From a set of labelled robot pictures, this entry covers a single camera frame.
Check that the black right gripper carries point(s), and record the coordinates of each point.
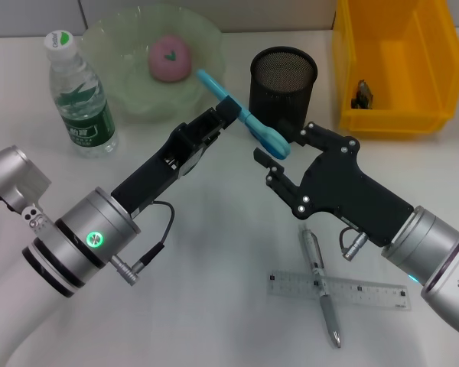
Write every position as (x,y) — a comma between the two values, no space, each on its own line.
(352,195)

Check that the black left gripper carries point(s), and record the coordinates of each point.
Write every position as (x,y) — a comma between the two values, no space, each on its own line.
(157,172)

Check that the blue teal scissors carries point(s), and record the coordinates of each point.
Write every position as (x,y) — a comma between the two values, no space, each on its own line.
(260,130)

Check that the pink toy peach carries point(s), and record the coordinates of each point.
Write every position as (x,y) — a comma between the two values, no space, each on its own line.
(170,57)

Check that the clear green-label water bottle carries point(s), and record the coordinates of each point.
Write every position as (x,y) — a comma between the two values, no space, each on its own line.
(84,107)

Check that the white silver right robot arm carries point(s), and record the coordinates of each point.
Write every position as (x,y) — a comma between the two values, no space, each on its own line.
(420,244)

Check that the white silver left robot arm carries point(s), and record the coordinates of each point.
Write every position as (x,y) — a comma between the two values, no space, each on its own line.
(61,252)

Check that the black mesh pen holder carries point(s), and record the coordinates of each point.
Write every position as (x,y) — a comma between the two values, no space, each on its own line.
(283,84)

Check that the green glass fruit plate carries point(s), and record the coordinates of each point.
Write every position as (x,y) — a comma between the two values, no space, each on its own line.
(137,91)

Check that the silver grey pen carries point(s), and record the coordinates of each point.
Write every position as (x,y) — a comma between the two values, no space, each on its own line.
(325,302)

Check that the clear plastic ruler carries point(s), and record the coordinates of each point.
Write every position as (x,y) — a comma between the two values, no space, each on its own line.
(367,294)

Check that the yellow plastic bin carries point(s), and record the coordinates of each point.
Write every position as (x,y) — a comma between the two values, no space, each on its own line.
(405,49)

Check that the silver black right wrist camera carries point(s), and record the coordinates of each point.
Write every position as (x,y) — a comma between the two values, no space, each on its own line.
(451,283)

